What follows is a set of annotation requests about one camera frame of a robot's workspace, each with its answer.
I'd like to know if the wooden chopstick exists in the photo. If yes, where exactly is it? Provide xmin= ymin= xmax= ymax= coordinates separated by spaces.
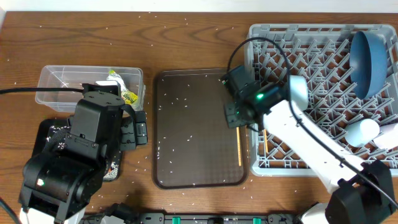
xmin=236 ymin=128 xmax=242 ymax=167
xmin=263 ymin=130 xmax=269 ymax=156

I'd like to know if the yellow snack wrapper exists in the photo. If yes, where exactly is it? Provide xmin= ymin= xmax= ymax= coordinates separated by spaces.
xmin=106 ymin=70 xmax=138 ymax=105

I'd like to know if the light blue rice bowl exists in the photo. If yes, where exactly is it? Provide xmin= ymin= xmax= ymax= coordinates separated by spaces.
xmin=289 ymin=75 xmax=308 ymax=111

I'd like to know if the light blue plastic cup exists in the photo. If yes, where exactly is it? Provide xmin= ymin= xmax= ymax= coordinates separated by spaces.
xmin=345 ymin=119 xmax=380 ymax=147

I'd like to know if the dark blue plate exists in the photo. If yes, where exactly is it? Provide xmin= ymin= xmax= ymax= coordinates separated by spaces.
xmin=349 ymin=31 xmax=387 ymax=100

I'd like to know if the pink plastic cup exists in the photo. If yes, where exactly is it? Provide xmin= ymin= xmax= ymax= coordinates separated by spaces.
xmin=373 ymin=123 xmax=398 ymax=149

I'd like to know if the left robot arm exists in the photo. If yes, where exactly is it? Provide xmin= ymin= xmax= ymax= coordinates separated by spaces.
xmin=19 ymin=83 xmax=148 ymax=223

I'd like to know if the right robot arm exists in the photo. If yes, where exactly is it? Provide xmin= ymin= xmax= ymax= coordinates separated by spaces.
xmin=220 ymin=66 xmax=397 ymax=223

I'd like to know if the black waste bin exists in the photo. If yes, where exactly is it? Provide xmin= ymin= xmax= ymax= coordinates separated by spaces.
xmin=32 ymin=119 xmax=123 ymax=182

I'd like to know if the grey dishwasher rack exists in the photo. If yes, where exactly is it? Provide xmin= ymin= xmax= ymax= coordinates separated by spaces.
xmin=244 ymin=24 xmax=397 ymax=176

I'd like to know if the brown serving tray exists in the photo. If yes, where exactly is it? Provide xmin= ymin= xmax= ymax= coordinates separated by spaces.
xmin=152 ymin=68 xmax=248 ymax=190

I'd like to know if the clear plastic bin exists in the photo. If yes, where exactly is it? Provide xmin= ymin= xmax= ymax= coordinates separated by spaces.
xmin=35 ymin=65 xmax=146 ymax=113

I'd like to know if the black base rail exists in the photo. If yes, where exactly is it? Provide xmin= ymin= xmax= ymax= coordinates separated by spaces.
xmin=77 ymin=203 xmax=299 ymax=224

